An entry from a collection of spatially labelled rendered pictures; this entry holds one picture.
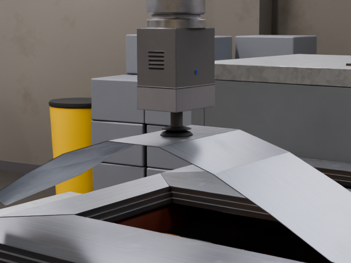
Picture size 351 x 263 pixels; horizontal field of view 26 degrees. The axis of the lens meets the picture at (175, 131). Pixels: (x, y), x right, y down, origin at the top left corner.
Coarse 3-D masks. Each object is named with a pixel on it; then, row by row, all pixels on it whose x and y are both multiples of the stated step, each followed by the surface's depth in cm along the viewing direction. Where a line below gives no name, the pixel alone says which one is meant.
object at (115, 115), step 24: (216, 48) 398; (240, 48) 415; (264, 48) 408; (288, 48) 401; (312, 48) 423; (96, 96) 422; (120, 96) 414; (96, 120) 426; (120, 120) 416; (144, 120) 409; (168, 120) 400; (96, 168) 428; (120, 168) 420; (144, 168) 413; (168, 168) 405
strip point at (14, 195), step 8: (72, 176) 121; (40, 184) 116; (48, 184) 119; (56, 184) 122; (8, 192) 111; (16, 192) 114; (24, 192) 117; (32, 192) 120; (0, 200) 115; (8, 200) 118; (16, 200) 121
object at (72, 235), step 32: (160, 192) 144; (192, 192) 143; (0, 224) 119; (32, 224) 119; (64, 224) 119; (96, 224) 119; (0, 256) 108; (32, 256) 105; (64, 256) 103; (96, 256) 103; (128, 256) 103; (160, 256) 103; (192, 256) 103; (224, 256) 103; (256, 256) 103
